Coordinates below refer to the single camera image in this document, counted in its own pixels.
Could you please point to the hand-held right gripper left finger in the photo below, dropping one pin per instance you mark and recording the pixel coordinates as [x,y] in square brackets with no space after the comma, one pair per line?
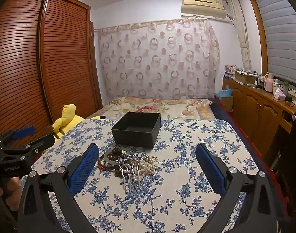
[83,167]

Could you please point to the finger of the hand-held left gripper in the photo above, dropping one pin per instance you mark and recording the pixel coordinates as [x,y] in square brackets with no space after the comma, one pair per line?
[23,131]
[47,142]

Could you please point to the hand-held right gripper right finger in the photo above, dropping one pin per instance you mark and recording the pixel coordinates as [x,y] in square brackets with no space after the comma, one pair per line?
[211,171]

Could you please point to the grey-green bangle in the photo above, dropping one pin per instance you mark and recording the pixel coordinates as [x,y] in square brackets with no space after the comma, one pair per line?
[108,161]

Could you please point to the silver wavy hair comb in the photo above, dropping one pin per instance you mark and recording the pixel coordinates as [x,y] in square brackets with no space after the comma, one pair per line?
[131,179]

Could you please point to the black square storage box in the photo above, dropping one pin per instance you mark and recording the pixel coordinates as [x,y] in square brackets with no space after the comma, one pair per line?
[138,136]

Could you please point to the person's left hand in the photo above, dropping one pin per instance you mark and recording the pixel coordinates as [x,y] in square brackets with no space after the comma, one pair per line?
[10,191]

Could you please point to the yellow plush toy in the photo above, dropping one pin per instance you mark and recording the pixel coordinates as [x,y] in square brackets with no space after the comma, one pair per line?
[65,122]

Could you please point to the blue floral tablecloth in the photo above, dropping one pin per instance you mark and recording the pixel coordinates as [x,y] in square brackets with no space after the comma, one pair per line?
[162,203]

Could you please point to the slatted wooden wardrobe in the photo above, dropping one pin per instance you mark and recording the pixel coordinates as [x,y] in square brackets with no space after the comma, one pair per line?
[53,65]

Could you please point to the long wooden cabinet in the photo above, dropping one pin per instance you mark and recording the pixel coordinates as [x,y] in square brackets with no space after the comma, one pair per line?
[254,111]

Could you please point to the floral bedspread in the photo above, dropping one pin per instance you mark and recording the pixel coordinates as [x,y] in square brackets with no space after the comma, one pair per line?
[172,106]

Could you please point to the blue plastic bag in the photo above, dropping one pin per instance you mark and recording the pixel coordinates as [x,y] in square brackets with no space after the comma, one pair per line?
[224,92]

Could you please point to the dark furniture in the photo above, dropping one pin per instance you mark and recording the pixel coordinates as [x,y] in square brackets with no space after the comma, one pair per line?
[291,165]

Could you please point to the open cardboard box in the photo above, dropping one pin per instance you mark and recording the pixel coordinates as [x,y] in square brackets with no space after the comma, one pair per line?
[245,78]

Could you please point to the pile of patterned cloth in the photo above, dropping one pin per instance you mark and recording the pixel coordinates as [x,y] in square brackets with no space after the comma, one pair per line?
[230,70]

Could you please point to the pink tissue box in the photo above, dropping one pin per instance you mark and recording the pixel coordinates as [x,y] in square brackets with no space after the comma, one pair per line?
[280,95]

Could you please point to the pink thermos jug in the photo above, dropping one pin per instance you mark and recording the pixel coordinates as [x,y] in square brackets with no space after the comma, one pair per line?
[268,83]

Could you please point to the white jar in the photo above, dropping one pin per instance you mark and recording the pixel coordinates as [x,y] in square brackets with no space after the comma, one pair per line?
[275,87]

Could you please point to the green bottle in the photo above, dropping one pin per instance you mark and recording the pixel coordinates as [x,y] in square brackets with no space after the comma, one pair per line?
[286,87]

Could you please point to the circle-patterned pillow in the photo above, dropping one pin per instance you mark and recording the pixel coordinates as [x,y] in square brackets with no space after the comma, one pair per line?
[157,60]

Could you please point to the tied beige curtain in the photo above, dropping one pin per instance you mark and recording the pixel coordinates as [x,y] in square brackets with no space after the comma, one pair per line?
[243,41]

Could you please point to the grey window blind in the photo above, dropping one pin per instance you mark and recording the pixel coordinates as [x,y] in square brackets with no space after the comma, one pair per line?
[281,36]

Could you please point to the cream wall air conditioner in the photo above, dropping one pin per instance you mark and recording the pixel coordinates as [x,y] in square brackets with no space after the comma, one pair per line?
[203,6]

